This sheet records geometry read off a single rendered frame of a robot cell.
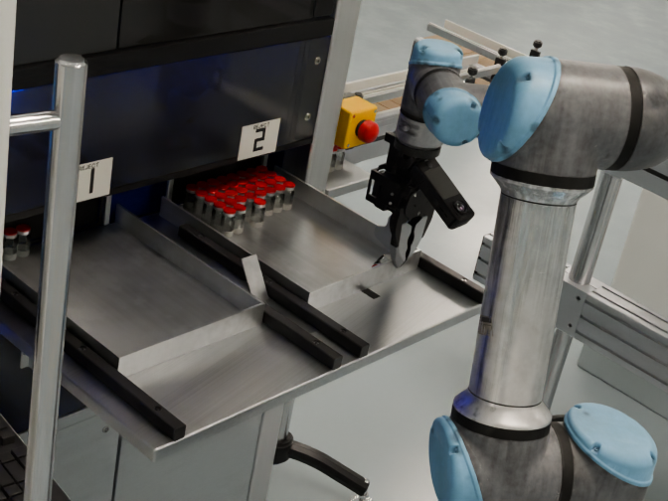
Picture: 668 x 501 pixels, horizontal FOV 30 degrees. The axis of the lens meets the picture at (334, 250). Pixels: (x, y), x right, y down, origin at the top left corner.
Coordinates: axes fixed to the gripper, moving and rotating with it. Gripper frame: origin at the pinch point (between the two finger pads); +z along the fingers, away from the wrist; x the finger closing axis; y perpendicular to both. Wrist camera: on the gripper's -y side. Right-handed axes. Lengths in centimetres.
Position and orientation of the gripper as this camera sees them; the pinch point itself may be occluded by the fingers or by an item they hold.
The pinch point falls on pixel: (403, 261)
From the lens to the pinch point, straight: 196.3
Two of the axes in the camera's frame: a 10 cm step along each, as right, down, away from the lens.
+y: -7.1, -4.4, 5.5
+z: -1.7, 8.7, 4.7
